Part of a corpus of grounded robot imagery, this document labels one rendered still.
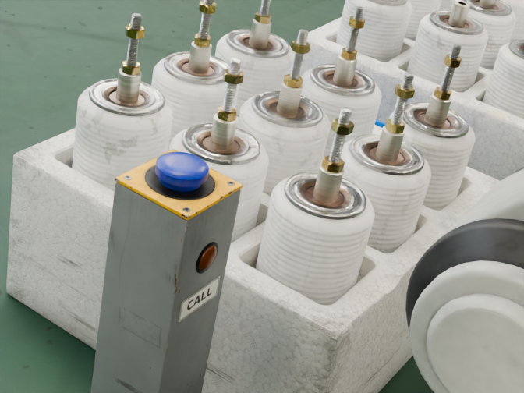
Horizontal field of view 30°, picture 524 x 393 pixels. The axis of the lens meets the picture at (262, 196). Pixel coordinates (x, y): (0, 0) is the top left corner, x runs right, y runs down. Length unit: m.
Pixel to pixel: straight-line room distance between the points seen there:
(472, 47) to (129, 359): 0.74
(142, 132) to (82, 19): 0.88
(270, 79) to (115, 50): 0.62
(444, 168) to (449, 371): 0.47
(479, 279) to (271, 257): 0.34
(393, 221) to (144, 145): 0.26
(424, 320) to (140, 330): 0.26
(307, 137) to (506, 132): 0.40
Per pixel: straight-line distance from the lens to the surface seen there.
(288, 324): 0.87
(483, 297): 0.58
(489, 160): 1.35
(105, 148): 0.97
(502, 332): 0.59
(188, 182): 0.72
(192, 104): 1.05
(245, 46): 1.15
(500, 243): 0.60
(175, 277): 0.73
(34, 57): 1.66
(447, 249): 0.61
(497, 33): 1.47
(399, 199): 0.96
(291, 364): 0.89
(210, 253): 0.75
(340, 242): 0.86
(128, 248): 0.75
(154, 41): 1.77
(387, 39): 1.41
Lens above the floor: 0.69
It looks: 31 degrees down
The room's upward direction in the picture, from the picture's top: 12 degrees clockwise
